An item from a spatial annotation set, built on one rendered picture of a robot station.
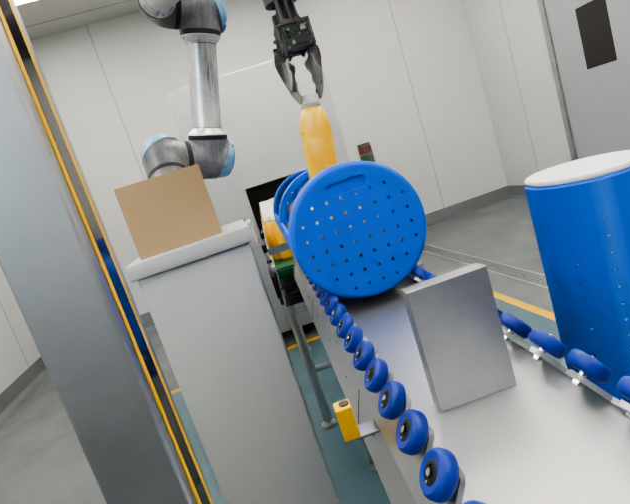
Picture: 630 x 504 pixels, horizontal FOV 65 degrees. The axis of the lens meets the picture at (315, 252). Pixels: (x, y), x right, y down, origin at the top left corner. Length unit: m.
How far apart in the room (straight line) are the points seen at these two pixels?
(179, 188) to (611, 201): 1.04
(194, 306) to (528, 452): 0.94
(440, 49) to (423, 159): 1.38
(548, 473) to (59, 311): 0.43
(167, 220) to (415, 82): 5.54
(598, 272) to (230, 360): 0.94
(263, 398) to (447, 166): 5.59
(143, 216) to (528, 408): 1.02
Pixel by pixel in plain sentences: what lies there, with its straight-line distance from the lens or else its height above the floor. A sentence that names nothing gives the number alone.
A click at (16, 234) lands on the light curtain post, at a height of 1.27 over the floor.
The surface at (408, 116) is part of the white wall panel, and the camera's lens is 6.53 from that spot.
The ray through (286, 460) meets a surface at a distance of 1.48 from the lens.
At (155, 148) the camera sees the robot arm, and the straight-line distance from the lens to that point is 1.50.
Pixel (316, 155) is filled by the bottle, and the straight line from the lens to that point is 1.07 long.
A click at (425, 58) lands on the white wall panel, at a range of 6.75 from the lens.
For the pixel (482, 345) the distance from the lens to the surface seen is 0.62.
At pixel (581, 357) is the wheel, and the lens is 0.59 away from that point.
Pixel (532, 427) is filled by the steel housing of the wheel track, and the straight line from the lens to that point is 0.59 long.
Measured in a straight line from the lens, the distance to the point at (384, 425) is 0.65.
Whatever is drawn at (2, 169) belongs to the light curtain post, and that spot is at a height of 1.31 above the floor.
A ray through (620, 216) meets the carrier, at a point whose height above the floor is 0.92.
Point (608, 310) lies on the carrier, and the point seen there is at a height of 0.70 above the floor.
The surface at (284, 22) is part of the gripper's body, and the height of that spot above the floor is 1.53.
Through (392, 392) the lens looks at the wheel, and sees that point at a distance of 0.60.
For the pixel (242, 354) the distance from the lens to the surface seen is 1.34.
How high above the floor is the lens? 1.26
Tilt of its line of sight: 10 degrees down
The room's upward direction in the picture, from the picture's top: 18 degrees counter-clockwise
